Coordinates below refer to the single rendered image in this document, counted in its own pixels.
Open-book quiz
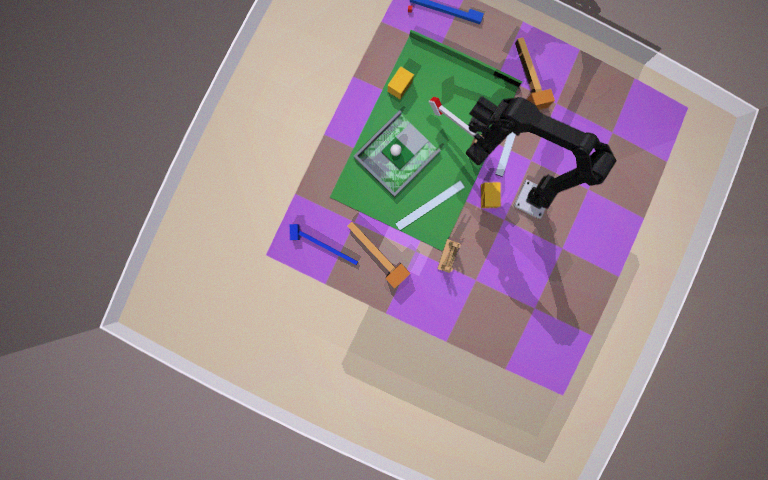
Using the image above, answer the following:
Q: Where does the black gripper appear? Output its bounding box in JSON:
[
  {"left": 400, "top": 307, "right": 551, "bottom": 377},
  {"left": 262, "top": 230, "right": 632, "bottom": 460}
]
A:
[{"left": 466, "top": 124, "right": 507, "bottom": 165}]

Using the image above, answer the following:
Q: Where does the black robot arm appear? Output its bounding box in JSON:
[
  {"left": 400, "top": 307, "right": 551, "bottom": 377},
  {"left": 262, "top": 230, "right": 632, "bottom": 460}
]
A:
[{"left": 469, "top": 97, "right": 617, "bottom": 209}]

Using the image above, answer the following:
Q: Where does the green putting mat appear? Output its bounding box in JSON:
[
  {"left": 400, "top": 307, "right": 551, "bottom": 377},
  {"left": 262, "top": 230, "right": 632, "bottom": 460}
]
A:
[{"left": 330, "top": 36, "right": 518, "bottom": 251}]

